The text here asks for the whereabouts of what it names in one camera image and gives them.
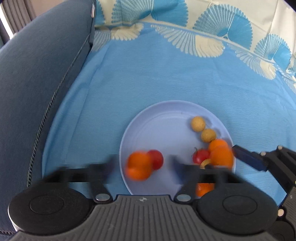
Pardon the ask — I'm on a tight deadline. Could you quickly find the small orange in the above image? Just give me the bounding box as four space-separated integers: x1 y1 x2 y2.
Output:
196 183 215 197
208 139 234 169

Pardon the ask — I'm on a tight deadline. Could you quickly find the small red tomato with stem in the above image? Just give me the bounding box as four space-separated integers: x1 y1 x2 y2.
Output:
192 149 210 165

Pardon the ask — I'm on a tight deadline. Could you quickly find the red cherry tomato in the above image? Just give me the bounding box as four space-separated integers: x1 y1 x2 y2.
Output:
148 150 164 171

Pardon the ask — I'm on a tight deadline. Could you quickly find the large orange mandarin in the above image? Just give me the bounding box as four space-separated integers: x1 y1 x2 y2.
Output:
125 151 153 181

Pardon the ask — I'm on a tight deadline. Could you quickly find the tan longan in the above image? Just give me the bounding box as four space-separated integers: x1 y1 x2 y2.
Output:
191 116 206 132
201 128 217 143

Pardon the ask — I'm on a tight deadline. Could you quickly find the yellow longan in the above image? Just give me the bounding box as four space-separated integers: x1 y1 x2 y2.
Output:
200 159 211 169

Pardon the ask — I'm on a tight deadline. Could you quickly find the light blue plate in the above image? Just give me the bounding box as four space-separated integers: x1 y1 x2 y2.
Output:
119 100 233 197

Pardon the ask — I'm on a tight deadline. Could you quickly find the blue patterned bed sheet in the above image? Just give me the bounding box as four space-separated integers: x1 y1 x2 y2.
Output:
41 0 296 202

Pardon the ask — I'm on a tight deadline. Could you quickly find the dark blue denim sofa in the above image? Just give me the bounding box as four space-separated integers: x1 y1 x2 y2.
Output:
1 1 96 240

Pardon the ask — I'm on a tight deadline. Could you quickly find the grey curtain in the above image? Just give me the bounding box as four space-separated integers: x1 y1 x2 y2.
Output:
1 0 36 46

